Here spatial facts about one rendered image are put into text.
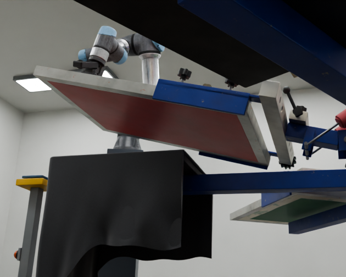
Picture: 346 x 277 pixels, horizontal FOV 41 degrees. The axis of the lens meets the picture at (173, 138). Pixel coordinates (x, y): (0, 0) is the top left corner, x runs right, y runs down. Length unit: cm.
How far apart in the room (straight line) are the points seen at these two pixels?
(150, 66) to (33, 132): 467
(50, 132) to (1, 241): 160
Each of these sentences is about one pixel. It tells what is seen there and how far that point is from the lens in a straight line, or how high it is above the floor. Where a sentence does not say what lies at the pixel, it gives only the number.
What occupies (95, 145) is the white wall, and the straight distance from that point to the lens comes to 636.
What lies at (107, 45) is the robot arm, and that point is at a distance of 203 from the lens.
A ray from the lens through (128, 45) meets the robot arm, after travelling 246.
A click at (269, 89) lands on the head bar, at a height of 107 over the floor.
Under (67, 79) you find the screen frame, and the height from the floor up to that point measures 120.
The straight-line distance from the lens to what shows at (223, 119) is 150.
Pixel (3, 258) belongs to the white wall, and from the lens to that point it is 670.
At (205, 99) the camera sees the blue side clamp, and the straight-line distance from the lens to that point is 141.
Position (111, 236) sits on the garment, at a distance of 150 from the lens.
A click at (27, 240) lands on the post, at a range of 202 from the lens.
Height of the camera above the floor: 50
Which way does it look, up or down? 19 degrees up
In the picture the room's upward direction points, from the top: 3 degrees clockwise
